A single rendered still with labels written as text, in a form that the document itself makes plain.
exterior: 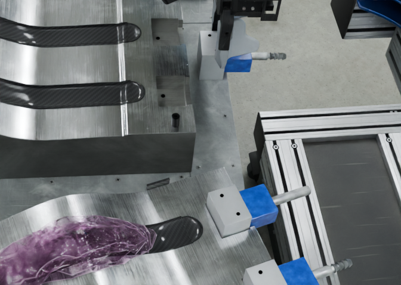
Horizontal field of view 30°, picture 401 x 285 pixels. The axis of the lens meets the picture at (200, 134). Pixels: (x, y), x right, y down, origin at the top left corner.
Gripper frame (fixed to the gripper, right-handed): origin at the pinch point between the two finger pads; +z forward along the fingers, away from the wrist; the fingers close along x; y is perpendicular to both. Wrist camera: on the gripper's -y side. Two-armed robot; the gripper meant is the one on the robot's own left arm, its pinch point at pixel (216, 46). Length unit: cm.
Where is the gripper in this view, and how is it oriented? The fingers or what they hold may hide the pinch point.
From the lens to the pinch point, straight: 110.2
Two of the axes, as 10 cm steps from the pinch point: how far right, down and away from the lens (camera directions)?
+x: -0.7, -8.0, 6.0
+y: 9.9, -0.1, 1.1
